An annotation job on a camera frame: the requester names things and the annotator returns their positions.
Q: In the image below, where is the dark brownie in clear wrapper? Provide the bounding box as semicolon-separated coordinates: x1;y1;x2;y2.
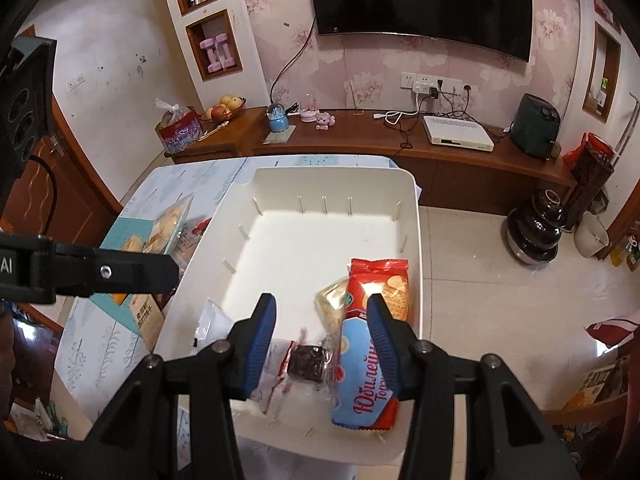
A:
250;330;341;416

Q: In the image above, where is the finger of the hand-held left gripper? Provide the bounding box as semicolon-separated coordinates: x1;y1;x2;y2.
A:
54;243;180;297

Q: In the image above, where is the red and blue gift bag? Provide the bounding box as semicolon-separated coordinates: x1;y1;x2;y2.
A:
154;98;204;155

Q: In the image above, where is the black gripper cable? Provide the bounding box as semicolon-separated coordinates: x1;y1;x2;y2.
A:
27;154;57;239

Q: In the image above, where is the white wall socket strip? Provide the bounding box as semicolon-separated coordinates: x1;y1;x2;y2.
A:
399;72;474;97

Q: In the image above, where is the crumpled clear plastic wrapper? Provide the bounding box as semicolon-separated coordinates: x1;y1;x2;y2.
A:
194;300;234;352

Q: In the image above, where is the floral tablecloth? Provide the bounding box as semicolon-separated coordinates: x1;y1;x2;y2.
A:
54;156;422;480

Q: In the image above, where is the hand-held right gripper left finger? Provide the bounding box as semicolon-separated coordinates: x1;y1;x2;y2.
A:
85;292;278;480

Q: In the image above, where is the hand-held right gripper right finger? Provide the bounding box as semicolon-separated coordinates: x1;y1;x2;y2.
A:
366;294;566;480

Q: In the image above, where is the wooden television cabinet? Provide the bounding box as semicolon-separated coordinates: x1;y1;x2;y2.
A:
165;106;577;217

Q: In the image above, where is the black curved television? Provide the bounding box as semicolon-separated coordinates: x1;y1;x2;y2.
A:
305;0;534;63

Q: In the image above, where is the blue snow globe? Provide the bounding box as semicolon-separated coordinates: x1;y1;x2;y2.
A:
267;103;290;134

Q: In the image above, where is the clear packet of pale crackers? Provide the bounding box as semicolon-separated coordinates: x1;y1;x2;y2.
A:
314;277;351;342

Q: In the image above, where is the bowl of fruit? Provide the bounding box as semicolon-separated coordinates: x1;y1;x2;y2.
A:
202;95;247;122

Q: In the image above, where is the white set-top box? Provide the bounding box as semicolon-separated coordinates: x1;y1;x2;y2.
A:
423;115;495;153

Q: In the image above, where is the dark green air fryer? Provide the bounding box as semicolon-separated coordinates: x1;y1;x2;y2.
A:
510;93;563;161

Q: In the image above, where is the red and blue biscuit packet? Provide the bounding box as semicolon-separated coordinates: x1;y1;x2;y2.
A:
331;258;413;431

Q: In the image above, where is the tall red and black vase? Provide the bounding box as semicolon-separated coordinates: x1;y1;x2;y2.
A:
562;132;615;234

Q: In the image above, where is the teal striped placemat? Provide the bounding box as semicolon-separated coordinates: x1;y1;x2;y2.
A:
89;217;173;311

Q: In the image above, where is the white bucket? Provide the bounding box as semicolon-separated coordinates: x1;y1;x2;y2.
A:
573;214;610;260

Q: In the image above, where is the red and white chair cover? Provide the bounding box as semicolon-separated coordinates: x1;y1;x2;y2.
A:
585;316;640;358

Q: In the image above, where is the light blue bread packet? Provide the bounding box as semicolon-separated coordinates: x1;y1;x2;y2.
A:
145;196;196;262

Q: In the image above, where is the pink dumbbell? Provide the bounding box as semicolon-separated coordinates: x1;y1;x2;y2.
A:
215;34;237;68
200;39;222;74

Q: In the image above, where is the black ceramic jar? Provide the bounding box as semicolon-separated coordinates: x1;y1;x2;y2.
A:
506;188;569;266

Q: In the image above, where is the white plastic bin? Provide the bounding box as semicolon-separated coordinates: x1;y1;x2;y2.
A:
152;167;425;461

